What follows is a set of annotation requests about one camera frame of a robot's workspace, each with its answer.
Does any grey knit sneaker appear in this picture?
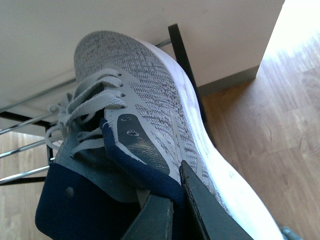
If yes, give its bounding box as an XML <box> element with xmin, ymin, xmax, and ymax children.
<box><xmin>35</xmin><ymin>30</ymin><xmax>283</xmax><ymax>240</ymax></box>

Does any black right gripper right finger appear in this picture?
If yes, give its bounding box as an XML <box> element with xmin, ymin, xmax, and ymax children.
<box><xmin>179</xmin><ymin>160</ymin><xmax>252</xmax><ymax>240</ymax></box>

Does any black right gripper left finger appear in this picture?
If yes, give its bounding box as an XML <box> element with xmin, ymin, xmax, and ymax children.
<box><xmin>121</xmin><ymin>193</ymin><xmax>174</xmax><ymax>240</ymax></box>

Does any black metal shoe rack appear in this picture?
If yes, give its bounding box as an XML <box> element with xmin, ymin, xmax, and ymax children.
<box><xmin>0</xmin><ymin>24</ymin><xmax>207</xmax><ymax>186</ymax></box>

